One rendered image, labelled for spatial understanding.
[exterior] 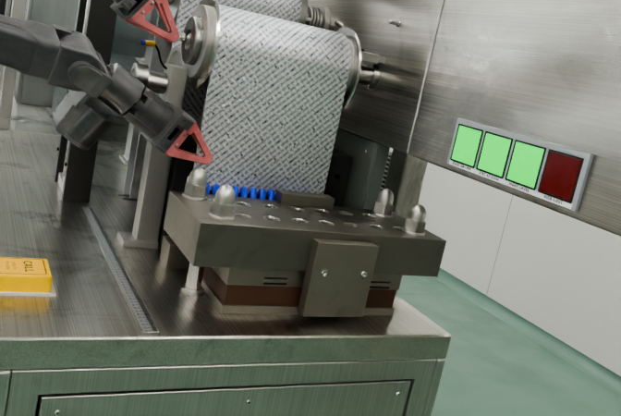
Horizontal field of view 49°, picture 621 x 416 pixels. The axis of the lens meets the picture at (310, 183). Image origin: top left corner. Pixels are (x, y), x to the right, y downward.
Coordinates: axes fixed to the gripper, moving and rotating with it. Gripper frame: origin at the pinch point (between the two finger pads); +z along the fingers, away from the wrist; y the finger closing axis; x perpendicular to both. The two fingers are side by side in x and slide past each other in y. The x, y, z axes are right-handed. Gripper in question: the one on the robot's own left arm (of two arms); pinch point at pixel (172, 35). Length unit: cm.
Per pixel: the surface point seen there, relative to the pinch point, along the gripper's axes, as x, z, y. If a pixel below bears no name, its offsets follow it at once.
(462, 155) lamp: 13.6, 35.4, 30.7
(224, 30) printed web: 4.9, 3.5, 8.0
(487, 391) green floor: 15, 221, -107
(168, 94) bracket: -7.0, 6.0, 0.5
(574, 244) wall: 111, 250, -149
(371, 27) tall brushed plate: 28.9, 24.4, -2.4
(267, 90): 3.9, 14.9, 7.9
